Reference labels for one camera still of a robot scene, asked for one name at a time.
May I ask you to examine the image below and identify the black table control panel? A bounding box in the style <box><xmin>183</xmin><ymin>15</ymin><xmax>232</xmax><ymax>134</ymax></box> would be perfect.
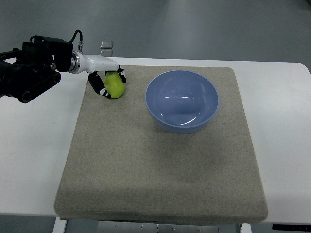
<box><xmin>272</xmin><ymin>224</ymin><xmax>311</xmax><ymax>232</ymax></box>

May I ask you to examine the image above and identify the upper metal floor plate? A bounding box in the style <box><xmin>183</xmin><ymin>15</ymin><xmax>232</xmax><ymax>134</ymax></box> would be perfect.
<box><xmin>100</xmin><ymin>40</ymin><xmax>113</xmax><ymax>49</ymax></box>

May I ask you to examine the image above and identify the metal table frame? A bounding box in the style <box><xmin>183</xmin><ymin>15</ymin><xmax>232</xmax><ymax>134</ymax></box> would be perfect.
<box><xmin>53</xmin><ymin>217</ymin><xmax>252</xmax><ymax>233</ymax></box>

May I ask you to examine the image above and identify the blue ceramic bowl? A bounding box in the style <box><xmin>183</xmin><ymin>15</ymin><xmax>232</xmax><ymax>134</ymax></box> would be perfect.
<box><xmin>145</xmin><ymin>70</ymin><xmax>220</xmax><ymax>134</ymax></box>

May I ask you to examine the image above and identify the metal floor plate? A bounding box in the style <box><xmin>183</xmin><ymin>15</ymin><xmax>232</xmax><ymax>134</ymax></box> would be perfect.
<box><xmin>100</xmin><ymin>40</ymin><xmax>113</xmax><ymax>49</ymax></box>
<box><xmin>100</xmin><ymin>50</ymin><xmax>113</xmax><ymax>57</ymax></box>

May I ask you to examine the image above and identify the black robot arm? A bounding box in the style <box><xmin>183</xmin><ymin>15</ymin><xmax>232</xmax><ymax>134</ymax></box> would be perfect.
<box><xmin>0</xmin><ymin>29</ymin><xmax>83</xmax><ymax>103</ymax></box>

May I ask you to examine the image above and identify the grey felt mat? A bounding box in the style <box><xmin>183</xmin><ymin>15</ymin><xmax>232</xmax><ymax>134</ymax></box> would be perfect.
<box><xmin>54</xmin><ymin>66</ymin><xmax>268</xmax><ymax>225</ymax></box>

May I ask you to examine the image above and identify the lower metal floor plate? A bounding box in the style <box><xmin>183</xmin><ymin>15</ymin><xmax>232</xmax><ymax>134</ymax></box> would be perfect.
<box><xmin>100</xmin><ymin>50</ymin><xmax>113</xmax><ymax>57</ymax></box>

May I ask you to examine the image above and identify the green pear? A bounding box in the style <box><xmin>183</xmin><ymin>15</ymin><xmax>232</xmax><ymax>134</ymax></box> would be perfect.
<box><xmin>104</xmin><ymin>72</ymin><xmax>125</xmax><ymax>99</ymax></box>

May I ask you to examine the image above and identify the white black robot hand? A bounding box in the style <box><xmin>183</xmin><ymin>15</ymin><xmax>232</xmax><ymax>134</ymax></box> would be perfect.
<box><xmin>69</xmin><ymin>51</ymin><xmax>126</xmax><ymax>99</ymax></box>

